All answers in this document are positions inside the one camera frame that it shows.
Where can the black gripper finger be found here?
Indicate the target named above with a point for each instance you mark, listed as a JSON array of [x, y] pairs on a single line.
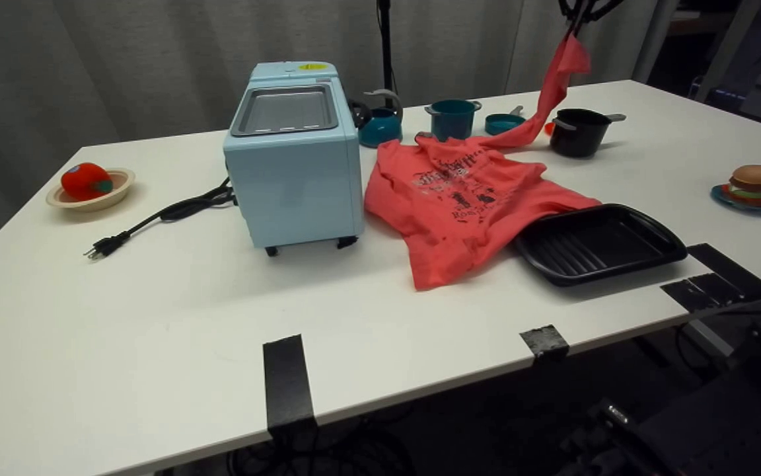
[[602, 7], [571, 14]]

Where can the black toy pot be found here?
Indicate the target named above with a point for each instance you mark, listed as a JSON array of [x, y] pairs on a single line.
[[579, 137]]

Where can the light blue toaster oven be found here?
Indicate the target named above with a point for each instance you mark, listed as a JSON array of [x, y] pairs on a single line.
[[298, 175]]

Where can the black ribbed grill tray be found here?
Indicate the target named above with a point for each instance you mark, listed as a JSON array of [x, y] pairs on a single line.
[[608, 247]]

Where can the red sweatshirt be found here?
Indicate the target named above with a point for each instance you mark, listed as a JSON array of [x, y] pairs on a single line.
[[462, 203]]

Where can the grey curtain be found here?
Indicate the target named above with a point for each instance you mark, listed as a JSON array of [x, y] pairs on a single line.
[[133, 61]]

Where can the square black tape piece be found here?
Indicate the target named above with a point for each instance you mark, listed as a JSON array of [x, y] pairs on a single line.
[[682, 298], [718, 290]]

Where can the plate with red fruit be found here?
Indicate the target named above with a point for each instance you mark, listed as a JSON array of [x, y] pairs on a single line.
[[112, 198]]

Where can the small teal plate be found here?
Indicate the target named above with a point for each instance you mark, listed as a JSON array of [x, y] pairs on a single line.
[[738, 207]]

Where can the teal toy frying pan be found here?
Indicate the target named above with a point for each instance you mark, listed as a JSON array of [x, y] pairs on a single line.
[[504, 125]]

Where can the teal toy pot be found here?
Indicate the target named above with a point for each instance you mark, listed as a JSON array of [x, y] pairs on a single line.
[[454, 121]]

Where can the toy burger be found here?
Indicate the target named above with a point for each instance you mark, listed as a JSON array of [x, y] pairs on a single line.
[[754, 183]]

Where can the small black tape piece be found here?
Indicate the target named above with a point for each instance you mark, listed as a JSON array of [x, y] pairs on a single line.
[[545, 340]]

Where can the teal toy kettle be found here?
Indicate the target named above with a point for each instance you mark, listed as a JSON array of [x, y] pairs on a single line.
[[381, 129]]

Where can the red toy tomato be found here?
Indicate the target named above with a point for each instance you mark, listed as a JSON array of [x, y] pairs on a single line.
[[85, 180]]

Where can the long black tape strip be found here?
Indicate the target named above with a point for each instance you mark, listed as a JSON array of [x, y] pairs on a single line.
[[733, 269]]

